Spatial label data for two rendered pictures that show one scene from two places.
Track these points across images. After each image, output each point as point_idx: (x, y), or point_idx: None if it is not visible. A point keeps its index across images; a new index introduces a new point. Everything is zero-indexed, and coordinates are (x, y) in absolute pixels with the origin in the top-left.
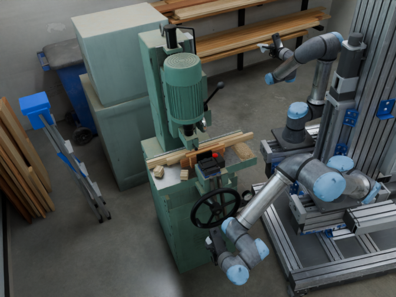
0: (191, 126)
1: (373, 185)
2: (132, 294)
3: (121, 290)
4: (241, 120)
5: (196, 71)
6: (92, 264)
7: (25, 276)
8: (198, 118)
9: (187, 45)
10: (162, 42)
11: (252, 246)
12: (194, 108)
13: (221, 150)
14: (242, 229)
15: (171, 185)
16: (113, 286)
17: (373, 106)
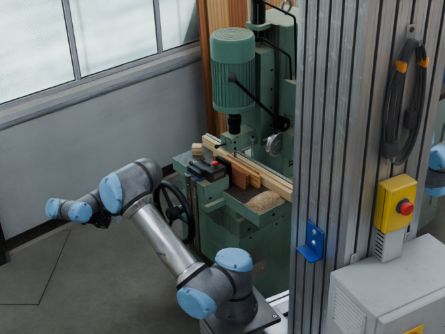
0: (230, 120)
1: (192, 287)
2: (151, 274)
3: (154, 264)
4: None
5: (222, 48)
6: (178, 232)
7: (151, 194)
8: (222, 109)
9: (282, 32)
10: (266, 17)
11: (77, 201)
12: (219, 92)
13: (241, 175)
14: (97, 193)
15: (181, 164)
16: (157, 256)
17: (302, 222)
